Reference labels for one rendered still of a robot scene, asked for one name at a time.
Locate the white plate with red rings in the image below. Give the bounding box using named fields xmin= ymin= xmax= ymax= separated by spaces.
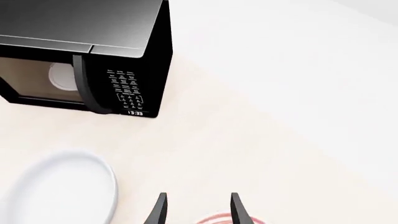
xmin=195 ymin=211 xmax=265 ymax=224

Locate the black microwave oven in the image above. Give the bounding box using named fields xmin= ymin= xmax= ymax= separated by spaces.
xmin=0 ymin=0 xmax=174 ymax=119

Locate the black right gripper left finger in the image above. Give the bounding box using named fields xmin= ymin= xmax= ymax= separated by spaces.
xmin=144 ymin=192 xmax=168 ymax=224

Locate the white bowl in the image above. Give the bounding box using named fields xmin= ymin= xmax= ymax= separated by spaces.
xmin=0 ymin=149 xmax=119 ymax=224

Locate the white microwave turntable plate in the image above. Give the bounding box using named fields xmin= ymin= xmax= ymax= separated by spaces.
xmin=47 ymin=62 xmax=78 ymax=92

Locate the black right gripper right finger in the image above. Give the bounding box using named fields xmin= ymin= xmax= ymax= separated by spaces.
xmin=230 ymin=192 xmax=255 ymax=224

